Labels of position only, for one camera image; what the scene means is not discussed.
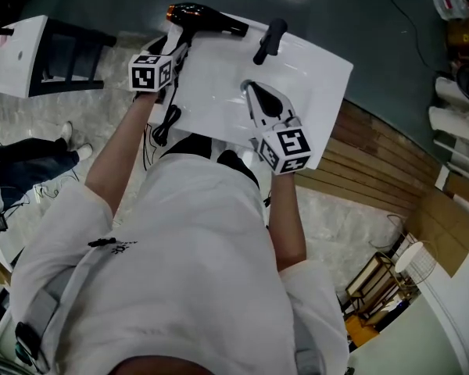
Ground long black floor cable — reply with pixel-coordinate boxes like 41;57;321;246
378;0;439;74

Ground small white basin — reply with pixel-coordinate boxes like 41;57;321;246
0;15;50;99

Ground person's right forearm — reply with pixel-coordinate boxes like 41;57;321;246
267;172;308;272

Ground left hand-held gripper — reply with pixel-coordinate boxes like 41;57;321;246
127;35;193;104

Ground white curved cabinet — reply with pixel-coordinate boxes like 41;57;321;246
349;271;469;375

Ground person's white shirt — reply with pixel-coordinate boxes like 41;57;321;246
9;154;352;375

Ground flat cardboard sheet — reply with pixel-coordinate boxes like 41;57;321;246
406;187;469;277

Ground cardboard box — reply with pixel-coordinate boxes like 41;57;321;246
434;166;469;207

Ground wire basket white lid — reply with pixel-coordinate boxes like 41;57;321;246
394;241;437;287

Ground white frame rack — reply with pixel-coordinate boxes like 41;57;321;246
433;138;469;184

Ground person's left forearm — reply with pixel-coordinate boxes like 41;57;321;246
84;91;159;217

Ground person's black trousers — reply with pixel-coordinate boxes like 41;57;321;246
159;133;261;190

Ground gold frame rack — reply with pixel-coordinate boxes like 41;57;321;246
344;252;408;320

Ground clear water jug red label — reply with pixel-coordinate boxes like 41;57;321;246
432;0;469;20

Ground white rolled sheets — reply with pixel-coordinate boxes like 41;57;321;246
428;75;469;141

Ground wooden plank platform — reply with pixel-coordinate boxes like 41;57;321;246
295;99;441;216

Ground white ceramic sink basin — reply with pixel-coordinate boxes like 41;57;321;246
146;12;355;171

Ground orange box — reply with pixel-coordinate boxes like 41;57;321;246
345;314;380;348

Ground black hair dryer orange ring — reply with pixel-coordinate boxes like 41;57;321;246
166;2;250;52

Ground black waist device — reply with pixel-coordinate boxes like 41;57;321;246
14;321;41;361

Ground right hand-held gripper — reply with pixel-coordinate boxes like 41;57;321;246
244;80;313;177

